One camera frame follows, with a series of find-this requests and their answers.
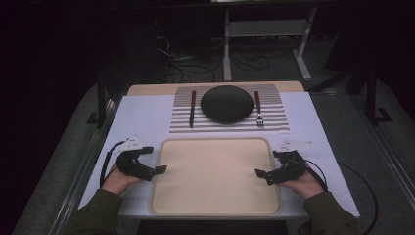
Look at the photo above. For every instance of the person's left hand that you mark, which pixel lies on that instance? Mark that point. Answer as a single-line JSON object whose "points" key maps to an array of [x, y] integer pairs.
{"points": [[115, 181]]}

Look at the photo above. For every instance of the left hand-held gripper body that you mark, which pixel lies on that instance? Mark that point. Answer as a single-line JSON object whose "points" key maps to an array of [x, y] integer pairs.
{"points": [[125, 161]]}

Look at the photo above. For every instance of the person's right hand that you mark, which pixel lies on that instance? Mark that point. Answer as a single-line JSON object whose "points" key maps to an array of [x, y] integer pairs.
{"points": [[305, 187]]}

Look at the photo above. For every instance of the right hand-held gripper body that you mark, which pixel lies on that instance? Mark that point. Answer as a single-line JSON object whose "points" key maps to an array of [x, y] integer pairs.
{"points": [[295, 166]]}

